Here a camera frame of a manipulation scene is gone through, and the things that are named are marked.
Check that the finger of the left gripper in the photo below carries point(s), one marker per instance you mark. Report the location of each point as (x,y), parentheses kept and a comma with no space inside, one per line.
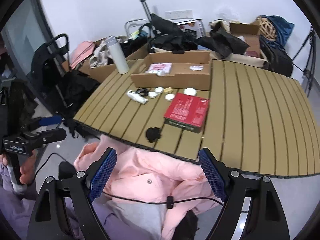
(45,121)
(52,135)

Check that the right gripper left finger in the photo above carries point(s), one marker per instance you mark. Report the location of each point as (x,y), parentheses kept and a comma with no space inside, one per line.
(49,219)

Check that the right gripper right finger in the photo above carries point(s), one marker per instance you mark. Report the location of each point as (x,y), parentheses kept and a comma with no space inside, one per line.
(265,219)

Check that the white lotion tube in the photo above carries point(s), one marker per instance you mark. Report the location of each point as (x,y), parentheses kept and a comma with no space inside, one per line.
(136,97)

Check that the black scrunchie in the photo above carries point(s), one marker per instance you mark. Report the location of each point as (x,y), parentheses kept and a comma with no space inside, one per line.
(153,134)

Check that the white pink cartoon tissue pack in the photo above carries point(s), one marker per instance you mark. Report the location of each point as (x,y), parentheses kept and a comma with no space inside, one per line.
(153,68)

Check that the white round container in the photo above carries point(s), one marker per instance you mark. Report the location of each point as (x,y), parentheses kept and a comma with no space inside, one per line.
(169,97)

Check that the small gold soap box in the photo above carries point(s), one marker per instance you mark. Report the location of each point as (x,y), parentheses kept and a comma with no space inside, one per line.
(168,90)

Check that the white cotton pad pack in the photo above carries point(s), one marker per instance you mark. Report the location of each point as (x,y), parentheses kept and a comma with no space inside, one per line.
(161,73)

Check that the red rectangular box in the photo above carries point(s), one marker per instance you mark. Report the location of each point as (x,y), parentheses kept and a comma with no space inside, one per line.
(187,112)

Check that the white round jar lid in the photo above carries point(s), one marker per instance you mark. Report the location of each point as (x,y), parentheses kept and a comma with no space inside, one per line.
(152,94)

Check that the white round jar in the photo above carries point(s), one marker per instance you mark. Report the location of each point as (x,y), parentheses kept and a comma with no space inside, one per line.
(159,90)

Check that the person's left hand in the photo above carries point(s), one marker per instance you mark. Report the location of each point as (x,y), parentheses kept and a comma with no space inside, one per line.
(27,169)

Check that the black trolley cart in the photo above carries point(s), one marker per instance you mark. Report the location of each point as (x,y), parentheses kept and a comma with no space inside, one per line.
(46,75)

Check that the pink jacket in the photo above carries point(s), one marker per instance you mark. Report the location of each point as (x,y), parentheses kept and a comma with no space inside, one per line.
(148,191)

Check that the beige cloth bag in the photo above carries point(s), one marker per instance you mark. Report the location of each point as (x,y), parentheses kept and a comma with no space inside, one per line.
(101,56)

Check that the white thermos bottle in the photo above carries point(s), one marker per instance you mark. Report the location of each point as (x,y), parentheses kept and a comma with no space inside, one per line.
(117,55)

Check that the black clothing pile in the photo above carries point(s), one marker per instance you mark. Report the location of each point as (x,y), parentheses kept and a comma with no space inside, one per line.
(171,38)

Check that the large cardboard tray box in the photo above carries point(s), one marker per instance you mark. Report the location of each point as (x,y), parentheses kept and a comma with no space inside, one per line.
(180,75)

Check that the white sticker on box floor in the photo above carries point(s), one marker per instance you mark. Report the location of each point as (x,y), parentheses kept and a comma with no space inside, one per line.
(196,68)

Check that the small open cardboard box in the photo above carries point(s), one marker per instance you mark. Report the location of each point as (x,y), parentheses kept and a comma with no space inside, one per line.
(250,33)

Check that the blue bag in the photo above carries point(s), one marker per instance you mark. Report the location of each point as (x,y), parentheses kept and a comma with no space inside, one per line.
(275,29)

